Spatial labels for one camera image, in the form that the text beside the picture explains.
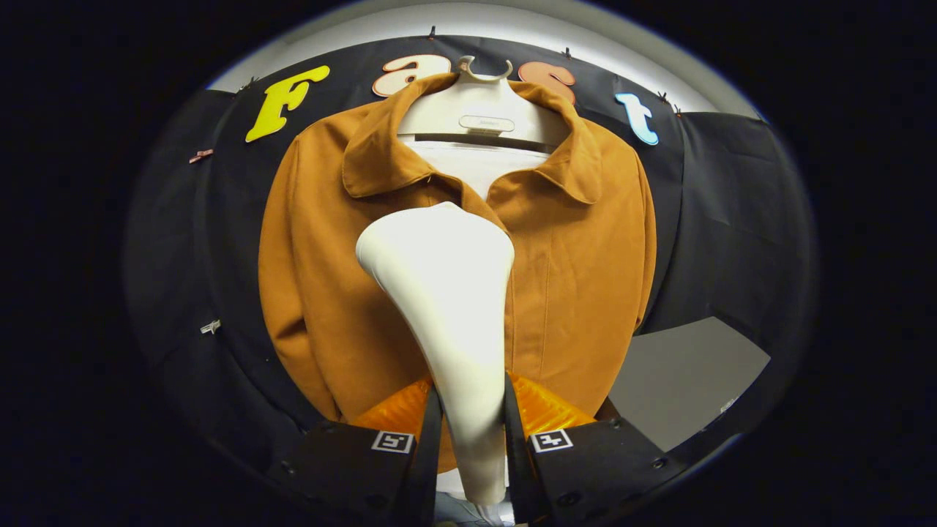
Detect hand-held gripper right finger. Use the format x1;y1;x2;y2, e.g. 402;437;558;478
502;372;689;526

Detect brown button-up shirt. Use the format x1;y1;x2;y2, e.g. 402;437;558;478
258;72;657;473

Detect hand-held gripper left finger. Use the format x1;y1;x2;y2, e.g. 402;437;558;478
267;378;445;527

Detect white garment form with hanger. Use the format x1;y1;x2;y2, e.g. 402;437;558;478
395;55;572;524

